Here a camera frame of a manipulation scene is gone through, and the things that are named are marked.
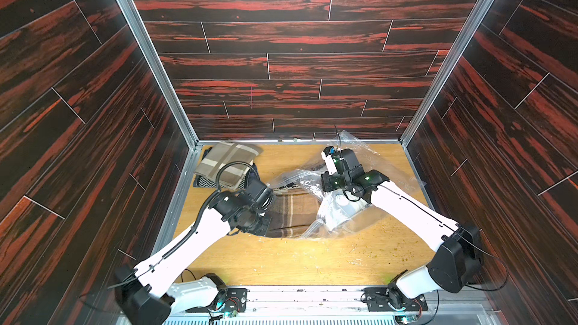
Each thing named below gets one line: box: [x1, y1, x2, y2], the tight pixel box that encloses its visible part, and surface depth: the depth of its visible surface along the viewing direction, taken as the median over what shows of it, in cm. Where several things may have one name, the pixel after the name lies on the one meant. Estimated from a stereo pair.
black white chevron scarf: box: [192, 146, 218, 189], surface depth 101 cm
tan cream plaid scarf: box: [194, 141, 264, 191], surface depth 107 cm
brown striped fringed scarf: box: [266, 189, 321, 238], surface depth 85 cm
